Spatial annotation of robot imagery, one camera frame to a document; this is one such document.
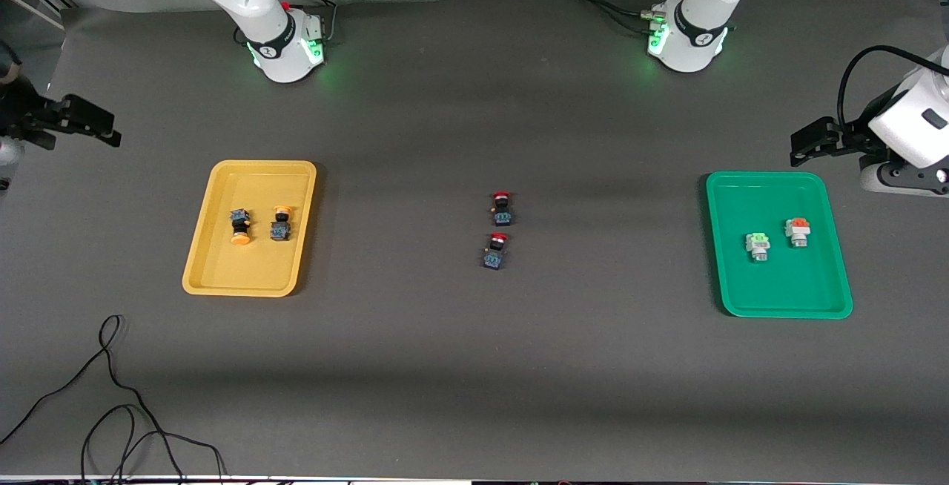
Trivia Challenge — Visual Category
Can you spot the green plastic tray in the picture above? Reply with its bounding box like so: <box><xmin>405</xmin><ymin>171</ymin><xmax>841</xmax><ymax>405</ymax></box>
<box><xmin>705</xmin><ymin>171</ymin><xmax>853</xmax><ymax>320</ymax></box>

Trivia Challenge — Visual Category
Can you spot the yellow plastic tray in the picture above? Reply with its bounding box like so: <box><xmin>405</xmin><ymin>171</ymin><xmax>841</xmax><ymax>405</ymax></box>
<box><xmin>182</xmin><ymin>160</ymin><xmax>317</xmax><ymax>298</ymax></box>

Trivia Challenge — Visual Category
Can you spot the black right base cable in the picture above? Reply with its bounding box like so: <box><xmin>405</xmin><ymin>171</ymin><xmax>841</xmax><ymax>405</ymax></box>
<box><xmin>278</xmin><ymin>0</ymin><xmax>338</xmax><ymax>44</ymax></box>

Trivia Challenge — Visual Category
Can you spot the thin black loose cable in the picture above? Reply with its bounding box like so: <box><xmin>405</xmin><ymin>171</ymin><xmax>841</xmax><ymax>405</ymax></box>
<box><xmin>0</xmin><ymin>314</ymin><xmax>186</xmax><ymax>485</ymax></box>
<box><xmin>80</xmin><ymin>403</ymin><xmax>225</xmax><ymax>485</ymax></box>

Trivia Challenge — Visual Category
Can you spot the black left base cable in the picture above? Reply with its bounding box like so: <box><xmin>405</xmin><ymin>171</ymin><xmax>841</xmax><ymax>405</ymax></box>
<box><xmin>560</xmin><ymin>0</ymin><xmax>657</xmax><ymax>20</ymax></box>
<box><xmin>593</xmin><ymin>0</ymin><xmax>661</xmax><ymax>32</ymax></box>

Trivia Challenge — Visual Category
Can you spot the black base cable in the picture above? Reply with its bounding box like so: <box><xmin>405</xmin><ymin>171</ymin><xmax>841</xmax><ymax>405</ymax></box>
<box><xmin>560</xmin><ymin>0</ymin><xmax>657</xmax><ymax>20</ymax></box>
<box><xmin>278</xmin><ymin>0</ymin><xmax>338</xmax><ymax>44</ymax></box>
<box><xmin>593</xmin><ymin>0</ymin><xmax>661</xmax><ymax>32</ymax></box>

